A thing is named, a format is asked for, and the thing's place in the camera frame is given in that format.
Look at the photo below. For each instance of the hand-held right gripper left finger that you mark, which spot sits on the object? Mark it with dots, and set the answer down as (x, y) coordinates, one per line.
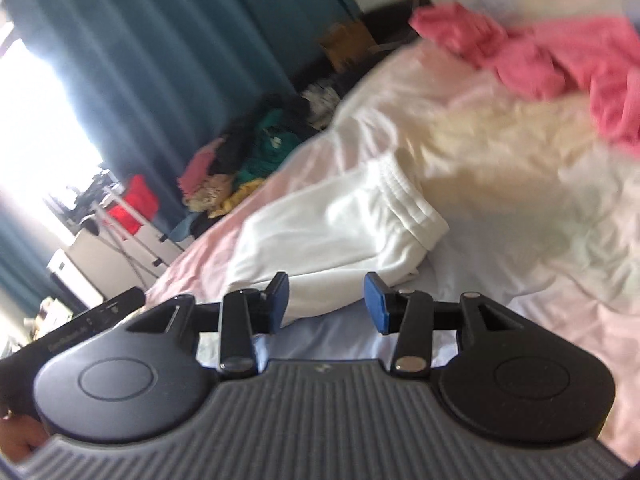
(280, 302)

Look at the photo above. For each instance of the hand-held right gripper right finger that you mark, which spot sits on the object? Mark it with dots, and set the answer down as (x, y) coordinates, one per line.
(375, 305)

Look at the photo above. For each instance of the cream sweatpants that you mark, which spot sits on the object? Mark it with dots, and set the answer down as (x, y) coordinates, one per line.
(325, 230)

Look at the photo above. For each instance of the pink garment in clothes pile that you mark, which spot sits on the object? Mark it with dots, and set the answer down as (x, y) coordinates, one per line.
(197, 170)

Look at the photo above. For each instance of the person's left hand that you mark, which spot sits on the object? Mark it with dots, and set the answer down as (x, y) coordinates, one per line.
(22, 435)

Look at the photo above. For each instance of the narrow blue curtain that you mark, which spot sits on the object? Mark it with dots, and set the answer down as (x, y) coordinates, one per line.
(20, 270)

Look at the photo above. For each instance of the tan patterned garment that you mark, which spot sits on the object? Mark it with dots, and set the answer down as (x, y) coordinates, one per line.
(212, 192)

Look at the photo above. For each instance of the green garment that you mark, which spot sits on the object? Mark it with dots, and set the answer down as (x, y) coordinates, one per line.
(270, 155)

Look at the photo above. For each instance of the black garment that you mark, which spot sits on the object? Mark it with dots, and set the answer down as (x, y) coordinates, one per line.
(240, 145)

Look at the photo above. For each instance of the red hanging garment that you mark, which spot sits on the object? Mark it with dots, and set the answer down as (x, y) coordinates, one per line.
(135, 202)

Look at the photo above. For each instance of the pink and white bed sheet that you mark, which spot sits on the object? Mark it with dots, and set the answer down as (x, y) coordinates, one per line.
(525, 210)

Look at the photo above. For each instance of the white printed garment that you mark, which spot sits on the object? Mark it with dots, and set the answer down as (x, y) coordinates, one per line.
(322, 100)

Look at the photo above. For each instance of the dark framed window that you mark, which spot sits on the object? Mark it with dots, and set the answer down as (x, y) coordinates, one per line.
(35, 125)

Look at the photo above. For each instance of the brown paper bag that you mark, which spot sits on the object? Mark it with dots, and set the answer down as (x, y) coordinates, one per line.
(347, 42)

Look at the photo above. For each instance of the wide blue curtain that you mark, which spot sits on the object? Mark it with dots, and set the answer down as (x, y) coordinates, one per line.
(175, 50)

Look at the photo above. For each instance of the pink garment on bed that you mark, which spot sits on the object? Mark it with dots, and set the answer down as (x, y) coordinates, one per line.
(575, 50)

